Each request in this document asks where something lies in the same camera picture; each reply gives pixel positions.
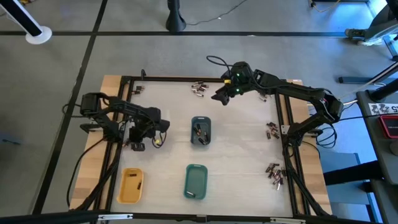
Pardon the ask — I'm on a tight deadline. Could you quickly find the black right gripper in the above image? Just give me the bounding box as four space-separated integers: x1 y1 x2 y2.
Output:
211 61 256 106

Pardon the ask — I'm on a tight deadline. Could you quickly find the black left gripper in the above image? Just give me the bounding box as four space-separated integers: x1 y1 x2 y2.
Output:
127 123 158 152

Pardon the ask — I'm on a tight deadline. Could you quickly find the slate blue plastic bin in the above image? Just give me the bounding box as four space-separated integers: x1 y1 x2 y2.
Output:
190 116 213 146

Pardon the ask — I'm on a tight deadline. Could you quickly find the yellow plastic bin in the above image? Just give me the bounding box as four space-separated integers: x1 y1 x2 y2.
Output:
116 167 145 205

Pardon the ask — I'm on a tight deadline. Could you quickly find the green plastic bin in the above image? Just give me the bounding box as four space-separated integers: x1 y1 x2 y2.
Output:
183 164 209 200

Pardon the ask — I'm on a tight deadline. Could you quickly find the black floor stand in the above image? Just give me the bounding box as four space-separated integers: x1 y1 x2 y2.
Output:
165 0 187 33

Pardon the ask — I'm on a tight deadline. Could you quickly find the black floor stand bar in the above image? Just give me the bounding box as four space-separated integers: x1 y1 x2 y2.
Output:
338 60 398 85

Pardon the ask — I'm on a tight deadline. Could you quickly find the white round stand base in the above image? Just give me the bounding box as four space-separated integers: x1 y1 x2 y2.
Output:
25 26 53 45

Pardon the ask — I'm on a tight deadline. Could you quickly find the black desk leg bar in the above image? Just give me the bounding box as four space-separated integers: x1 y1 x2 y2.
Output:
323 161 383 187

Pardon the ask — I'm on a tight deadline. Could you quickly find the printed marker sheet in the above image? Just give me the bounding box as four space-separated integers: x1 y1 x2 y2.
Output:
368 102 398 116

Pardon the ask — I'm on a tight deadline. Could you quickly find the red and black device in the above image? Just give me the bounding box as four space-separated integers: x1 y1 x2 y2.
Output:
378 114 398 140

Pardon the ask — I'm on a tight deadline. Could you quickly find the dark side desk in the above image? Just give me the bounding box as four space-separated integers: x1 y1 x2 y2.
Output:
356 90 398 224

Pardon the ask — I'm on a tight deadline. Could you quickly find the black slanted stand pole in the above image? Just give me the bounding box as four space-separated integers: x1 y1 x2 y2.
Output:
0 0 43 37

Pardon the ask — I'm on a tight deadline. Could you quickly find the black left wrist camera cable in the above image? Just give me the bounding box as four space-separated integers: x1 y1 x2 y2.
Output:
151 130 167 149

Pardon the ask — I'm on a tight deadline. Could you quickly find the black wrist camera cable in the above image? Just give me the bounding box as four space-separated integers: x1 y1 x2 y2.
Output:
151 130 167 149
206 55 233 68

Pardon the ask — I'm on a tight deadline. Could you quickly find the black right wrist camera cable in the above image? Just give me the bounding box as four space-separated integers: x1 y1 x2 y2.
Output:
206 55 233 68

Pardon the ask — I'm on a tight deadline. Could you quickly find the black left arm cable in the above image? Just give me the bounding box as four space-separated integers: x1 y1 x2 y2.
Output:
66 136 103 209

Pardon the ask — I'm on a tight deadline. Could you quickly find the silver frame bracket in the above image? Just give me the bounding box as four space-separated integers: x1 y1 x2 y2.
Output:
98 213 134 222
269 217 306 224

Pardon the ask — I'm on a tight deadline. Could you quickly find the thin black floor cable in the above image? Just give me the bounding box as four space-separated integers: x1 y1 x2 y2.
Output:
185 0 249 26

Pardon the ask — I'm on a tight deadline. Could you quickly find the black right arm cable loop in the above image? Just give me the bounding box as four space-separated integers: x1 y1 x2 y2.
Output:
315 123 338 149

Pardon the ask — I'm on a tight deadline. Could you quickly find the yellow floor cable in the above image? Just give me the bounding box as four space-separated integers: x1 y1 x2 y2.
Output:
307 0 341 13

